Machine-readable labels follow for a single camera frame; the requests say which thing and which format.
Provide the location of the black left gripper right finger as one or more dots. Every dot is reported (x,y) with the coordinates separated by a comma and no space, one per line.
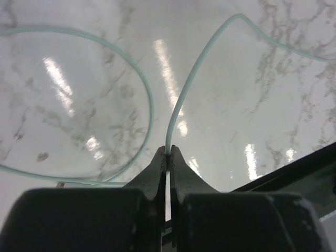
(262,215)

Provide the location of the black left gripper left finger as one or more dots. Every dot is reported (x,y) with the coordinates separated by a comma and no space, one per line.
(130,218)

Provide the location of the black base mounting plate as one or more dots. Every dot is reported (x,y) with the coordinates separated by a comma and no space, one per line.
(312,176)

